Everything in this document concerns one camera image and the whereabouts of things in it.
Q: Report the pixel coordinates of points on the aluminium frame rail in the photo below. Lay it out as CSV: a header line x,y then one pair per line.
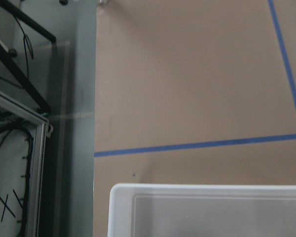
x,y
22,145

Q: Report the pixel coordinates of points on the clear plastic storage box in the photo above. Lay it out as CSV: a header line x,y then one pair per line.
x,y
164,210

